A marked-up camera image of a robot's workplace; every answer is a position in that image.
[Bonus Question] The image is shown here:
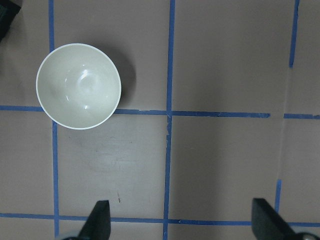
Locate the white ceramic bowl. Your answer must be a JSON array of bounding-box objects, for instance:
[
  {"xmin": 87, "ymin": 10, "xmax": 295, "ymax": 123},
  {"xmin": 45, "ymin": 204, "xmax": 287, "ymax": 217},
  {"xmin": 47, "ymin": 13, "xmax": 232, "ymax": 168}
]
[{"xmin": 35, "ymin": 43, "xmax": 122, "ymax": 130}]

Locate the black dish rack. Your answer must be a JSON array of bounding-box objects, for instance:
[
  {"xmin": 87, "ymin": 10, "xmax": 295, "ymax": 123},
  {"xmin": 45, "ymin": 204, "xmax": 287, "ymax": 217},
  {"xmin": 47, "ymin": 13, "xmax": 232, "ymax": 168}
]
[{"xmin": 0, "ymin": 0, "xmax": 22, "ymax": 41}]

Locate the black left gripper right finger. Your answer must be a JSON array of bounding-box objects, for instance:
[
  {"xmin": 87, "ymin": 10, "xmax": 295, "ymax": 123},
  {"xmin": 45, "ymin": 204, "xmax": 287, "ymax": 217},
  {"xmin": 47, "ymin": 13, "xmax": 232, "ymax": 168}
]
[{"xmin": 251, "ymin": 198, "xmax": 296, "ymax": 240}]

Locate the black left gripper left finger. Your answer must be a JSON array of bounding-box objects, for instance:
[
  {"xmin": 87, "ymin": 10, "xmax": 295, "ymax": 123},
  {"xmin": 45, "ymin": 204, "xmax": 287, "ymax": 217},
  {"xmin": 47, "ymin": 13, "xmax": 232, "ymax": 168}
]
[{"xmin": 77, "ymin": 200, "xmax": 111, "ymax": 240}]

